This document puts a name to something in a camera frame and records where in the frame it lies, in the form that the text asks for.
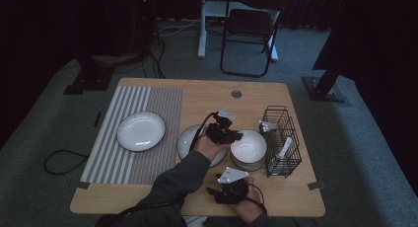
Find person's right hand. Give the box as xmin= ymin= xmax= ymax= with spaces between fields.
xmin=234 ymin=177 xmax=264 ymax=223

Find black floor cable loop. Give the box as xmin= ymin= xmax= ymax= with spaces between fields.
xmin=43 ymin=149 xmax=91 ymax=176

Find white ceramic spoon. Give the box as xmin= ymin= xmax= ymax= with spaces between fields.
xmin=268 ymin=136 xmax=294 ymax=176

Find person's left hand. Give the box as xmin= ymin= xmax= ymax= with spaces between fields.
xmin=193 ymin=133 xmax=230 ymax=162

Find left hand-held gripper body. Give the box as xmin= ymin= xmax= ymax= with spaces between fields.
xmin=205 ymin=109 xmax=238 ymax=145

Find white floor cable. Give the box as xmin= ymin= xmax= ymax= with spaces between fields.
xmin=154 ymin=18 xmax=202 ymax=38

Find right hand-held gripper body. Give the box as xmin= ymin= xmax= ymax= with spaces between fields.
xmin=214 ymin=166 xmax=250 ymax=206

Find white plate with dark rim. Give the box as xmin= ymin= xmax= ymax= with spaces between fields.
xmin=116 ymin=111 xmax=167 ymax=153
xmin=176 ymin=123 xmax=229 ymax=169

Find black metal stand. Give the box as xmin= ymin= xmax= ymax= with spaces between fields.
xmin=63 ymin=53 xmax=116 ymax=96
xmin=302 ymin=67 xmax=347 ymax=104

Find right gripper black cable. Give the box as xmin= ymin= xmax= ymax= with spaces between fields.
xmin=246 ymin=183 xmax=269 ymax=217

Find dark curtain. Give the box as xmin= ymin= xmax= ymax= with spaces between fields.
xmin=312 ymin=0 xmax=418 ymax=195
xmin=0 ymin=0 xmax=100 ymax=149

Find grey round stand base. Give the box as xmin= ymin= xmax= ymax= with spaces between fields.
xmin=91 ymin=52 xmax=149 ymax=69

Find black wire basket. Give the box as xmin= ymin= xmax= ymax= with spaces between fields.
xmin=259 ymin=105 xmax=303 ymax=179

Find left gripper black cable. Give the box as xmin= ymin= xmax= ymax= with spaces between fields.
xmin=97 ymin=112 xmax=220 ymax=227

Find grey tape piece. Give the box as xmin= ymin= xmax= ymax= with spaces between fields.
xmin=307 ymin=181 xmax=327 ymax=191
xmin=68 ymin=180 xmax=91 ymax=190

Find white table foot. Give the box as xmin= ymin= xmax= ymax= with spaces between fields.
xmin=182 ymin=215 xmax=209 ymax=227

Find black folding chair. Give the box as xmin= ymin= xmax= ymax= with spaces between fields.
xmin=219 ymin=0 xmax=288 ymax=79

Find white desk frame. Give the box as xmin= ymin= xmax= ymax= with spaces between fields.
xmin=196 ymin=0 xmax=284 ymax=62

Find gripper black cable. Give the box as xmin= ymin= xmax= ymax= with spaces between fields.
xmin=246 ymin=183 xmax=269 ymax=217
xmin=97 ymin=112 xmax=220 ymax=227

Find black floor cables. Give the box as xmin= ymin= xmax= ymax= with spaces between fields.
xmin=140 ymin=26 xmax=168 ymax=80

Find grey striped placemat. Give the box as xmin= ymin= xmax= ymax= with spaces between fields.
xmin=80 ymin=85 xmax=184 ymax=186

